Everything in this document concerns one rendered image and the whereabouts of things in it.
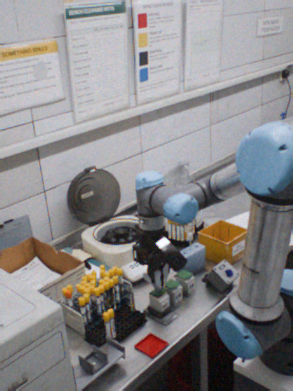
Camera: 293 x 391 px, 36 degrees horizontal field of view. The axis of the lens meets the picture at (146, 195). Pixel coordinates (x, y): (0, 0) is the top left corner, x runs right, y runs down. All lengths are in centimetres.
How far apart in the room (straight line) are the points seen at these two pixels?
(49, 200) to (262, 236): 101
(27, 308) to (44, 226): 76
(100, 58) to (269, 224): 109
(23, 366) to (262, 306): 50
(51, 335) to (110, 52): 112
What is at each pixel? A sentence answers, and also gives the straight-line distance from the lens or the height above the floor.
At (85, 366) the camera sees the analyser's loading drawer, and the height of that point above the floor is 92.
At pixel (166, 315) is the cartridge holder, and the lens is 139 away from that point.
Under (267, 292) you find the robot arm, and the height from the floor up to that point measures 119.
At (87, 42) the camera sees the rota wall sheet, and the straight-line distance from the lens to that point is 172.
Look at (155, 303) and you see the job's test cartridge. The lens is 137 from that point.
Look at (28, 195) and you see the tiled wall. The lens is 166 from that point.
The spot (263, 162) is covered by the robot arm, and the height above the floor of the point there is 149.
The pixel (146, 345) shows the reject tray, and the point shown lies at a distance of 132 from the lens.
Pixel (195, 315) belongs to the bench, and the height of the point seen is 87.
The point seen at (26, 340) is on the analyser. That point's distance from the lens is 98.
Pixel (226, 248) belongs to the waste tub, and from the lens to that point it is 158.
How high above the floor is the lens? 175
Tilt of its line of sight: 23 degrees down
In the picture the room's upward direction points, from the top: 4 degrees counter-clockwise
